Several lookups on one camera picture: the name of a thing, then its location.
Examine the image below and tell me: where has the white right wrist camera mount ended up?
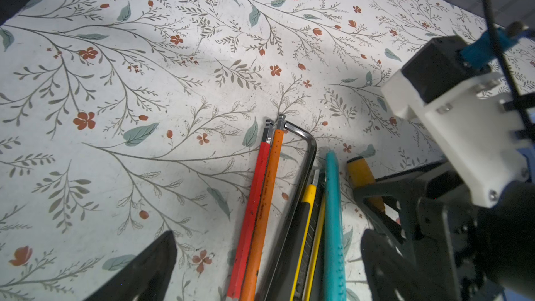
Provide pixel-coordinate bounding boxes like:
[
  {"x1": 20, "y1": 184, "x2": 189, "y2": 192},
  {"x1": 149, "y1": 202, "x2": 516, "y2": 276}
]
[{"x1": 381, "y1": 35, "x2": 532, "y2": 209}]

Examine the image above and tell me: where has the red hacksaw blade bar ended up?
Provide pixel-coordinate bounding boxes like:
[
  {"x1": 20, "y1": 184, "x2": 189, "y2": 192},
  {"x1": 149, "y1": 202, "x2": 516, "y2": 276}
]
[{"x1": 225, "y1": 119, "x2": 274, "y2": 300}]

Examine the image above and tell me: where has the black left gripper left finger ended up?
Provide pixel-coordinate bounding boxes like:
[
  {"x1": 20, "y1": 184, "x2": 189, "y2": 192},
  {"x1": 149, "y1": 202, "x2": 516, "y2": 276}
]
[{"x1": 87, "y1": 231, "x2": 177, "y2": 301}]

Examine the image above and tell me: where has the yellow black utility knife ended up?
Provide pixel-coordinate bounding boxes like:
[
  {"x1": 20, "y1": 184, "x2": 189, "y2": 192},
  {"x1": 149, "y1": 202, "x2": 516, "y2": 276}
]
[{"x1": 266, "y1": 167, "x2": 321, "y2": 300}]

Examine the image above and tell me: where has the orange hacksaw blade bar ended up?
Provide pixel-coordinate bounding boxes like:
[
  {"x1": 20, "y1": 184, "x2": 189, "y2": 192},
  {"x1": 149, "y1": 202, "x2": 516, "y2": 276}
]
[{"x1": 240, "y1": 114, "x2": 286, "y2": 301}]

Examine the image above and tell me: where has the teal handle tool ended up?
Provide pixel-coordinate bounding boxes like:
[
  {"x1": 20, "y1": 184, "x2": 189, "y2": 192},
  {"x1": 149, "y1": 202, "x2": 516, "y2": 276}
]
[{"x1": 323, "y1": 150, "x2": 347, "y2": 300}]

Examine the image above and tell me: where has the orange handle screwdriver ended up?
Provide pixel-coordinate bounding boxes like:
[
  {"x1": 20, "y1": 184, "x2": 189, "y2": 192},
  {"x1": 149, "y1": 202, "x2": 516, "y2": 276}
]
[{"x1": 346, "y1": 156, "x2": 385, "y2": 213}]

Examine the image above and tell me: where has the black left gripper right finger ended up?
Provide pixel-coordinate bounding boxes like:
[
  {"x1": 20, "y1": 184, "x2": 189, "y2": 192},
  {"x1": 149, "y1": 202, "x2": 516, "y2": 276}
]
[{"x1": 360, "y1": 229, "x2": 456, "y2": 301}]

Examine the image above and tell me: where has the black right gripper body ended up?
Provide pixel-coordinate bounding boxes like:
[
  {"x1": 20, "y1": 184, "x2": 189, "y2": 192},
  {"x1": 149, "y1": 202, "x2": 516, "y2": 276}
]
[{"x1": 353, "y1": 162, "x2": 534, "y2": 300}]

